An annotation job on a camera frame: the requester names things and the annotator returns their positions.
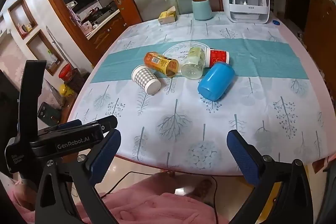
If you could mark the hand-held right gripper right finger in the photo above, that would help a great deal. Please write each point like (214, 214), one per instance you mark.
(241, 158)

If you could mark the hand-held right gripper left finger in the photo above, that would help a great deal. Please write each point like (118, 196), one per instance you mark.
(105, 153)

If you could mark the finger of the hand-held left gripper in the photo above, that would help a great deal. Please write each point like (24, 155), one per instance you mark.
(109, 122)
(71, 124)

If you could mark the grey checked paper cup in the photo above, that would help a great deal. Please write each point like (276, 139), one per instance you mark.
(145, 79)

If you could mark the orange printed cup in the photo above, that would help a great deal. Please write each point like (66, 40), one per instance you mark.
(160, 62)

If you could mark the blue plastic cup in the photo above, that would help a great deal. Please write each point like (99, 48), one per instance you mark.
(216, 81)

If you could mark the clear glass cup green label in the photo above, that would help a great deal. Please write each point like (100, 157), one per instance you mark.
(193, 65)

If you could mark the red paper cup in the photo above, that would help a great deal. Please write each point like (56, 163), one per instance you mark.
(218, 58)

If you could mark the black device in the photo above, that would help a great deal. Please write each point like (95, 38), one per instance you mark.
(48, 112)

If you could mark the yellow round object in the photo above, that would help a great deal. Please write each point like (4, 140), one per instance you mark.
(67, 90)

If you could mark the patterned slipper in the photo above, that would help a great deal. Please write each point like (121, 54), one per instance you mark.
(203, 188)

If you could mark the red lidded jar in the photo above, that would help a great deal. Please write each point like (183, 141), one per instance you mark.
(67, 72)

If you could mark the pink fluffy robe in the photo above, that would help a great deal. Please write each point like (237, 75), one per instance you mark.
(147, 205)

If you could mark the tree print tablecloth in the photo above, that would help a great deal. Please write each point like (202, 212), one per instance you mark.
(183, 113)

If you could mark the wooden kitchen base cabinet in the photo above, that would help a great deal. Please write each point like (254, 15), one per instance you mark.
(110, 35)

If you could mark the yellow tissue box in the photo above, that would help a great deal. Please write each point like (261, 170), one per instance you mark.
(167, 16)

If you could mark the small blue oval object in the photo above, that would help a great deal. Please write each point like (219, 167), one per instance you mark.
(276, 22)

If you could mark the white countertop appliance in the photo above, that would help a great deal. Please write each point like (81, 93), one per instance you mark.
(248, 14)

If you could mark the teal round canister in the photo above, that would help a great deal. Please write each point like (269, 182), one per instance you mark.
(201, 8)

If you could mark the wooden side cabinet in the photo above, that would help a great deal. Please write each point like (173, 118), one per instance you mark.
(321, 22)

